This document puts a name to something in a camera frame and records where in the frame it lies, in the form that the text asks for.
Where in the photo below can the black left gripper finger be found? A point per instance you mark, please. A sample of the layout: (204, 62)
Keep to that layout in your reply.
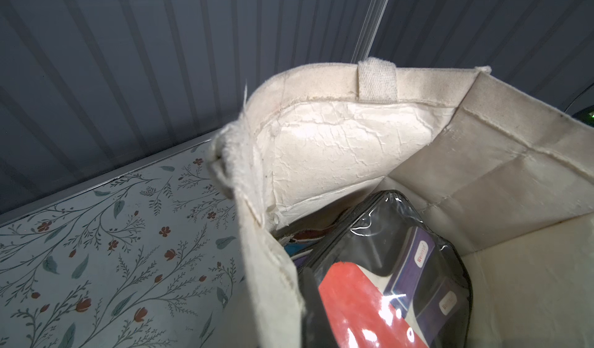
(316, 330)

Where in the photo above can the clear ping pong paddle set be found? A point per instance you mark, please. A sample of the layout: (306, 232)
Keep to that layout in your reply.
(387, 280)

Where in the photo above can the cream canvas tote bag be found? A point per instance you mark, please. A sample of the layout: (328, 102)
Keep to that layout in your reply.
(505, 177)

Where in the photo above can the purple paddle case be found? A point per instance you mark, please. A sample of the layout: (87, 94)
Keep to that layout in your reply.
(298, 251)

